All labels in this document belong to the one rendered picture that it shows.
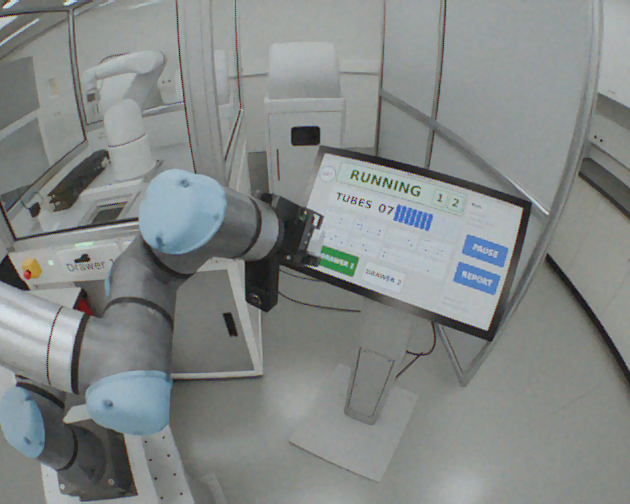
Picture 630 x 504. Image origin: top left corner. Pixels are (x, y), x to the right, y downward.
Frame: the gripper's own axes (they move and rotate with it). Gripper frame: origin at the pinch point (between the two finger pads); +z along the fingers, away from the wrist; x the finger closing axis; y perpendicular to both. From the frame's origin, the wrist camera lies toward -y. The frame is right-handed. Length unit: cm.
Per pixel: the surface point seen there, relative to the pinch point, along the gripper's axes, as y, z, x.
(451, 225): 15.2, 14.9, -21.4
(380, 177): 21.1, 14.9, -3.4
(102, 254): -23, 3, 74
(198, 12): 46, -18, 40
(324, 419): -73, 77, 2
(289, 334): -52, 109, 45
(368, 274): -0.2, 14.8, -7.4
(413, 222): 13.4, 14.9, -13.3
